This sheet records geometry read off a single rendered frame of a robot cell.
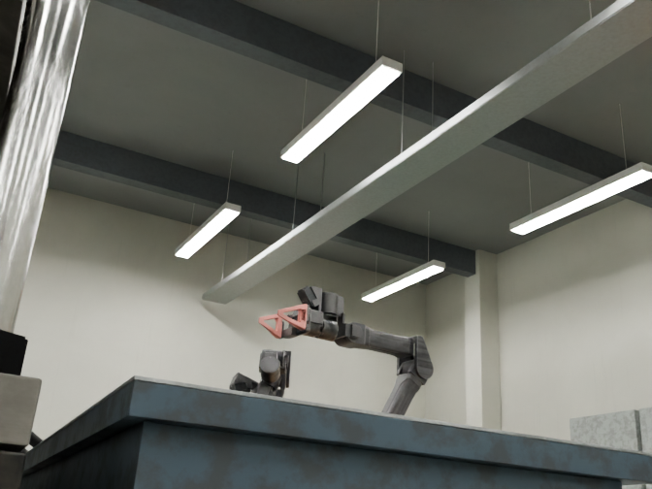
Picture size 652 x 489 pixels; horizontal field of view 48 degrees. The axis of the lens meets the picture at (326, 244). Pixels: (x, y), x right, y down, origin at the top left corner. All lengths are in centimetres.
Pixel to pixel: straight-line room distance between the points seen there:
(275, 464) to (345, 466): 8
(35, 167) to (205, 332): 837
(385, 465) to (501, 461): 15
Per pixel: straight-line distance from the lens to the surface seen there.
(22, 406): 72
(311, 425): 79
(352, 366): 999
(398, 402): 210
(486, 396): 921
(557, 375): 872
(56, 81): 88
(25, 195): 81
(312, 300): 199
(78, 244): 901
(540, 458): 96
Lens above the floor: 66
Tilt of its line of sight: 22 degrees up
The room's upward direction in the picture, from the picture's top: 4 degrees clockwise
